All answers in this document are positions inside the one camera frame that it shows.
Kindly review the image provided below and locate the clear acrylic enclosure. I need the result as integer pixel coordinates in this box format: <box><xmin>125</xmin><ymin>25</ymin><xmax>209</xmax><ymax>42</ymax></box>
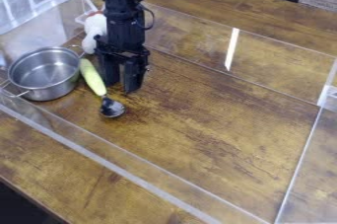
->
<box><xmin>0</xmin><ymin>3</ymin><xmax>337</xmax><ymax>224</ymax></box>

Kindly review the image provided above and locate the white toy mushroom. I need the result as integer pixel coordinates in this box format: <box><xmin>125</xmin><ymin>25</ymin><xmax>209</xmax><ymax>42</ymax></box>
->
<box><xmin>81</xmin><ymin>11</ymin><xmax>106</xmax><ymax>54</ymax></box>

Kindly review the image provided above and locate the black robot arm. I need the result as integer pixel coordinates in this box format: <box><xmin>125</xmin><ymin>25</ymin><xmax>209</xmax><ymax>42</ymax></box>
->
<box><xmin>93</xmin><ymin>0</ymin><xmax>154</xmax><ymax>93</ymax></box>

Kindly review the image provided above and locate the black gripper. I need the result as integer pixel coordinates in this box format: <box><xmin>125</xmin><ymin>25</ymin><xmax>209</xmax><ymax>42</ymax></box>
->
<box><xmin>94</xmin><ymin>3</ymin><xmax>151</xmax><ymax>93</ymax></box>

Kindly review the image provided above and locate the small steel pot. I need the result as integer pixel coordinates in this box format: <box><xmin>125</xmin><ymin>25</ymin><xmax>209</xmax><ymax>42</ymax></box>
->
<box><xmin>0</xmin><ymin>45</ymin><xmax>81</xmax><ymax>102</ymax></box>

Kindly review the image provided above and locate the green handled metal spoon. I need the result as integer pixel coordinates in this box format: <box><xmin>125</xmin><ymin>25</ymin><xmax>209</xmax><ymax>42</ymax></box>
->
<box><xmin>80</xmin><ymin>58</ymin><xmax>125</xmax><ymax>117</ymax></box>

